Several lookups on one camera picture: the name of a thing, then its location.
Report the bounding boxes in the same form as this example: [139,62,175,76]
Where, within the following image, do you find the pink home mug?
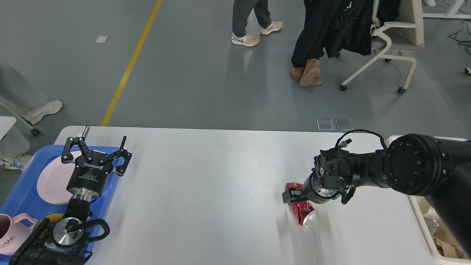
[0,213,38,255]

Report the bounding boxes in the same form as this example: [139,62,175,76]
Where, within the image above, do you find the person in grey jeans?
[231,0,284,47]

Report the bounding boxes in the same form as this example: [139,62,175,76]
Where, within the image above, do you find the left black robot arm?
[9,126,132,265]

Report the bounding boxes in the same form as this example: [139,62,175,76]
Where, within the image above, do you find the white desk leg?
[422,0,471,20]

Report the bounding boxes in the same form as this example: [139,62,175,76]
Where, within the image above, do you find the white chair at left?
[0,100,43,171]

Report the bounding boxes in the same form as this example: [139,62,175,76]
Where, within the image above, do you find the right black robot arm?
[282,134,471,255]

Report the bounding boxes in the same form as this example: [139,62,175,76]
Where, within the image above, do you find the pink plate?
[37,157,76,198]

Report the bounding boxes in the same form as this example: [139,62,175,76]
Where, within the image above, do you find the person in grey trousers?
[0,59,63,125]

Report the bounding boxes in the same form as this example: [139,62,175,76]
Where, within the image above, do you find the beige plastic bin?
[386,134,470,265]

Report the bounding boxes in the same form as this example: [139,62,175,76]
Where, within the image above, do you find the blue plastic tray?
[0,145,125,265]

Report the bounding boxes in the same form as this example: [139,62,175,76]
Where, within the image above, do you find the crushed red soda can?
[285,183,316,226]

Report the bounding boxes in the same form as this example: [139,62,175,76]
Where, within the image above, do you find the white office chair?
[340,0,424,93]

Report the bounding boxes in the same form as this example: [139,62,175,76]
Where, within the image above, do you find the person in black clothes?
[290,0,401,87]

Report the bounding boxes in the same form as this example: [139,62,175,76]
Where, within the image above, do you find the large brown paper bag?
[432,225,463,258]

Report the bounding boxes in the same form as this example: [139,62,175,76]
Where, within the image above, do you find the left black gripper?
[61,125,133,199]

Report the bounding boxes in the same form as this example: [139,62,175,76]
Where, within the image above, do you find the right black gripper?
[281,172,341,205]

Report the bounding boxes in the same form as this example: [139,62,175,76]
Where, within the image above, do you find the white paper cup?
[417,197,437,218]

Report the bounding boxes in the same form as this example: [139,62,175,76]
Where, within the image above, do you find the floor cables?
[447,20,471,56]

